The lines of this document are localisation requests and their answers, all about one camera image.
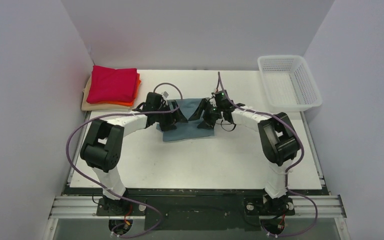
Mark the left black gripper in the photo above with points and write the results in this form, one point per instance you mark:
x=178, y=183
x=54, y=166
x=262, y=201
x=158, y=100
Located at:
x=171, y=117

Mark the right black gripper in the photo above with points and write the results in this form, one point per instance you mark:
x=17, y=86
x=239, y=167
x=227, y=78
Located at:
x=208, y=112

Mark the blue-grey t shirt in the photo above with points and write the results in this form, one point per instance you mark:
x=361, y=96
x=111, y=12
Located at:
x=190, y=130

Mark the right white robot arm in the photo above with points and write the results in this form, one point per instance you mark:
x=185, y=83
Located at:
x=276, y=133

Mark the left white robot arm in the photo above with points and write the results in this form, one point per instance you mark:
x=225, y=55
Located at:
x=102, y=146

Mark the folded orange t shirt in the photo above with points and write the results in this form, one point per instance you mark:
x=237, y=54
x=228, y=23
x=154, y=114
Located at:
x=131, y=103

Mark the folded magenta t shirt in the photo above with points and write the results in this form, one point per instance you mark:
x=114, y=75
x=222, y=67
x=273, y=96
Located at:
x=110, y=84

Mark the folded beige t shirt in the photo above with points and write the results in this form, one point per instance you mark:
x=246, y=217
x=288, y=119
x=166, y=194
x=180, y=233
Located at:
x=85, y=106

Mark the white plastic basket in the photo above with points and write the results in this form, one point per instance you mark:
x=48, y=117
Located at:
x=288, y=83

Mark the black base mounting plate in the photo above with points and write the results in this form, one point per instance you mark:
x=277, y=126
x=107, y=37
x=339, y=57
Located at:
x=198, y=210

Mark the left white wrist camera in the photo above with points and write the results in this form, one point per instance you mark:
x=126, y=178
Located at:
x=165, y=95

